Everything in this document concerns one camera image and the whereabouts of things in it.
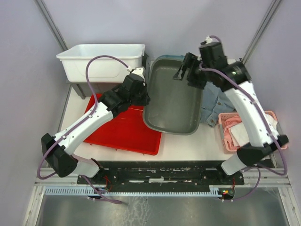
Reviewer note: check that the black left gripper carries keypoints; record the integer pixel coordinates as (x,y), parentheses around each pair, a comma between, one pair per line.
(146,99)

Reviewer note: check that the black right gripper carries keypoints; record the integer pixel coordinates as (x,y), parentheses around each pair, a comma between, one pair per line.
(191,61)

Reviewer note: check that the grey plastic basin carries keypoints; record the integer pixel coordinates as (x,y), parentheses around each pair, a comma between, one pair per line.
(175,107)

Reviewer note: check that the red plastic tray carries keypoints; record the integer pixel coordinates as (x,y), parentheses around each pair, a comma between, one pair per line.
(127,132)

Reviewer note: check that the white plastic tub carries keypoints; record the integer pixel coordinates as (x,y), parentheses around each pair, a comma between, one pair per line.
(103,69)

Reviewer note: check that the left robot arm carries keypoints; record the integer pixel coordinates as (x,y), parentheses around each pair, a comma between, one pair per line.
(58,150)

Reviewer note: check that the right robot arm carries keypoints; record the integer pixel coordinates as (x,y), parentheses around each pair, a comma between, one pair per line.
(235,82)

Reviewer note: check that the teal plastic basin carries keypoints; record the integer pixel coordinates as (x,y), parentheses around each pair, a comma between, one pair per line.
(174,57)

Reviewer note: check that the light blue denim jacket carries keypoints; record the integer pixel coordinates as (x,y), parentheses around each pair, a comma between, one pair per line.
(214,102)

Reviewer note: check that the pink plastic basket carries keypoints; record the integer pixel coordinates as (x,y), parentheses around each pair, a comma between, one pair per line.
(222,118)

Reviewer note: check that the pink cloth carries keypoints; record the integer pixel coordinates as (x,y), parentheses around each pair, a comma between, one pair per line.
(228,140)

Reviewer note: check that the white cloth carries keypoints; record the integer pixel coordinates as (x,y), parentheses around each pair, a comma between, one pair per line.
(239,134)

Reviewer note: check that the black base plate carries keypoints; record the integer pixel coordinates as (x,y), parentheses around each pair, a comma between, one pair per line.
(112,173)

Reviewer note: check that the white slotted cable duct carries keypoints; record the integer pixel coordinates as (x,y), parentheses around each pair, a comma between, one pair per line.
(89,191)

